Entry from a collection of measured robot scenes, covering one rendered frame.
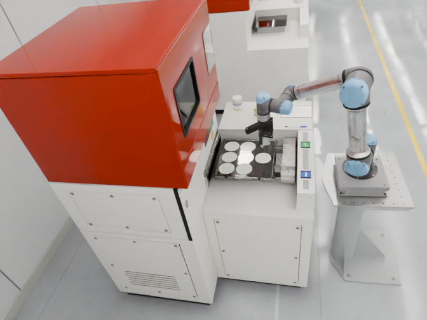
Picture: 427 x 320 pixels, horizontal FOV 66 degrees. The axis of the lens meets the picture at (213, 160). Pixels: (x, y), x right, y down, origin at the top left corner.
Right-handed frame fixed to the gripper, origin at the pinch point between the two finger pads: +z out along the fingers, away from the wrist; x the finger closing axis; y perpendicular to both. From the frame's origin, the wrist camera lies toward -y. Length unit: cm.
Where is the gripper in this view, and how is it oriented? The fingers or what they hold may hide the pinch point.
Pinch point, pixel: (261, 145)
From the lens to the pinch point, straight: 200.8
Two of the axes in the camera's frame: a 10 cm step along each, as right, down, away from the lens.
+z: 1.3, 7.4, 6.5
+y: 9.8, 0.0, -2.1
